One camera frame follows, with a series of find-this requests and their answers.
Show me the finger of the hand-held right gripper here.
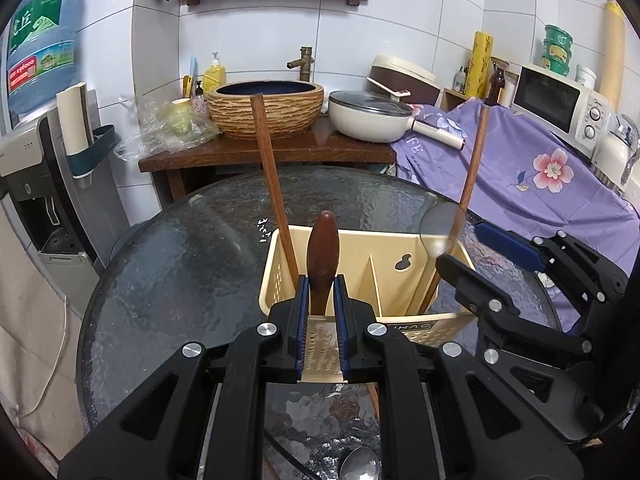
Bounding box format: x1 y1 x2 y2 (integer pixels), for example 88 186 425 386
475 222 628 306
436 254 596 368

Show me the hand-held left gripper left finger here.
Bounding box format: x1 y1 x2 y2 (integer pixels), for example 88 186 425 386
57 275 311 480

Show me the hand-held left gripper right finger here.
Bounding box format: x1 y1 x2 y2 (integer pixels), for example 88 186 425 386
334 275 583 480

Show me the translucent grey spoon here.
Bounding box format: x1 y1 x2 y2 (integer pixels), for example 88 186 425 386
419 201 469 263

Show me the wooden-handled steel ladle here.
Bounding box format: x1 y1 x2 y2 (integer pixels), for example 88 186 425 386
306 210 341 318

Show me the cream plastic utensil holder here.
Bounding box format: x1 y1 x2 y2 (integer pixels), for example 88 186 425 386
259 225 478 391

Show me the ladle with wooden handle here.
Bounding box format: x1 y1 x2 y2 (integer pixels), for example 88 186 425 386
417 102 492 316

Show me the steel spoon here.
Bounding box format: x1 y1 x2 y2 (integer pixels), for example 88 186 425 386
339 447 380 480

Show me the brown wooden chopstick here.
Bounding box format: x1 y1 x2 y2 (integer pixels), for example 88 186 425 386
250 94 301 286

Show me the purple floral cloth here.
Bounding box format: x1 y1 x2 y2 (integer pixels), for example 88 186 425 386
390 97 640 333

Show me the white electric kettle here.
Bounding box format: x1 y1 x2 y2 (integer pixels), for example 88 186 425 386
590 112 640 196

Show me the white microwave oven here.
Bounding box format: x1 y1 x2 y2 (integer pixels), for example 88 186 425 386
510 62 613 161

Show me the brown glass bottle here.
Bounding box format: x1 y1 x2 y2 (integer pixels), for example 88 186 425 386
486 60 507 107

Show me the wooden washstand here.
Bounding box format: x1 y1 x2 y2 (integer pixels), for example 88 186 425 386
139 125 398 211

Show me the yellow wrap roll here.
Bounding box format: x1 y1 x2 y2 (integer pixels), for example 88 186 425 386
467 31 496 101

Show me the white jar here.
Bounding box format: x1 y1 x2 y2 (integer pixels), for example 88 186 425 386
574 65 598 92

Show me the white pan with glass lid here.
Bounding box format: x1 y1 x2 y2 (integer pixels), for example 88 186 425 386
327 90 466 152

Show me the cream and brown rice cooker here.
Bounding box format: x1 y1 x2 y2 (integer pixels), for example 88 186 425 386
367 54 441 107

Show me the woven pattern basin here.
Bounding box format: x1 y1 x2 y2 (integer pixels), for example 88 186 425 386
206 80 326 141

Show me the tall cream paper roll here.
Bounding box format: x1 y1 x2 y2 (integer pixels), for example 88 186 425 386
597 0 633 111

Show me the clear plastic bag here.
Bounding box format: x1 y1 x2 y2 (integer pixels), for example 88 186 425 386
114 94 221 162

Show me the bronze faucet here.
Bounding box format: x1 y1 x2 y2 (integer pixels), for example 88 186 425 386
286 46 316 83

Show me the yellow soap pump bottle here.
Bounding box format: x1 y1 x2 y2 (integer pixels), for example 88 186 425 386
202 51 227 98

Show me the teal cup holder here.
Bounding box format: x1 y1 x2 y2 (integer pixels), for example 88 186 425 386
67 125 117 181

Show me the beige cloth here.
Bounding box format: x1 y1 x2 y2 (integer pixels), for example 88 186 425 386
0 195 86 461

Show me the white paper cup stack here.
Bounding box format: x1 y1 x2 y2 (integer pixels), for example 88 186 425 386
56 85 95 156

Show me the white water dispenser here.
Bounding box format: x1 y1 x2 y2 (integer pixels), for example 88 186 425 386
0 110 103 318

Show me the blue water jug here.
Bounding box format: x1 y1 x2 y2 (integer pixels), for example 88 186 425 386
5 0 83 116

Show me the white cable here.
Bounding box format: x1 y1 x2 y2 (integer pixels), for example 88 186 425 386
12 295 68 418

